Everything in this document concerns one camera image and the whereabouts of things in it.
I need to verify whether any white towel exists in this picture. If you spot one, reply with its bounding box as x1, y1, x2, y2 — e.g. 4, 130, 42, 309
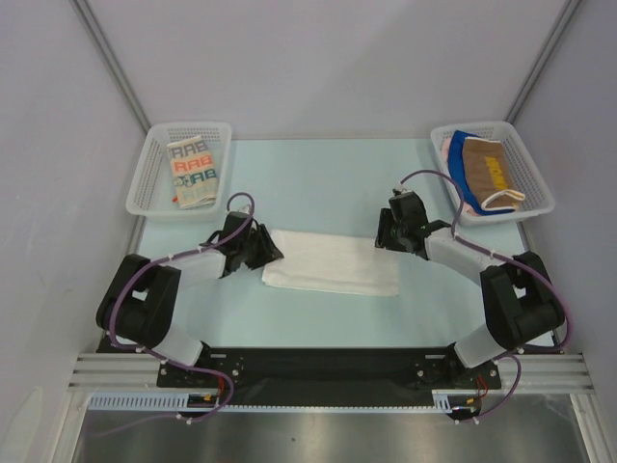
262, 230, 400, 297

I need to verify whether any rabbit print towel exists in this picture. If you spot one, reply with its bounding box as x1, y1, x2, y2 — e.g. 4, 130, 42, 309
167, 136, 219, 209

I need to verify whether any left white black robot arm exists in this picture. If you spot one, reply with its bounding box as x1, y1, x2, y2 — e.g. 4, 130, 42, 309
95, 211, 283, 386

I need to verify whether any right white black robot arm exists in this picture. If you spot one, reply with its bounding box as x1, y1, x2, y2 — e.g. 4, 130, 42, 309
375, 190, 566, 388

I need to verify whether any pink towel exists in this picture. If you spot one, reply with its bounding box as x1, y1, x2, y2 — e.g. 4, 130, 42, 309
441, 137, 476, 216

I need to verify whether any left white plastic basket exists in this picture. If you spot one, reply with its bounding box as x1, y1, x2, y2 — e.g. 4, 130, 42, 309
125, 122, 232, 222

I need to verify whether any white plastic basket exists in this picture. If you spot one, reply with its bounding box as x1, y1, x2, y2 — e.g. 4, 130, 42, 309
430, 121, 555, 227
125, 122, 232, 222

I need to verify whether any blue towel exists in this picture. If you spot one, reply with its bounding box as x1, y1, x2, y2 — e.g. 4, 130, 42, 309
447, 130, 496, 216

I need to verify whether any right white plastic basket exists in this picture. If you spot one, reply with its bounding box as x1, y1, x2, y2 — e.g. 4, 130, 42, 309
430, 121, 555, 227

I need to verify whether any brown towel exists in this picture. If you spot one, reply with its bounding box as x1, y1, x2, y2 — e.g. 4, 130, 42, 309
462, 137, 525, 213

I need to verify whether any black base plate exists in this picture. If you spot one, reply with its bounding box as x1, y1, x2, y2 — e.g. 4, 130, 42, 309
157, 347, 501, 408

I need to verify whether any white slotted cable duct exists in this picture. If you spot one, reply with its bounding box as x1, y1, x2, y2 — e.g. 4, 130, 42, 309
89, 389, 483, 414

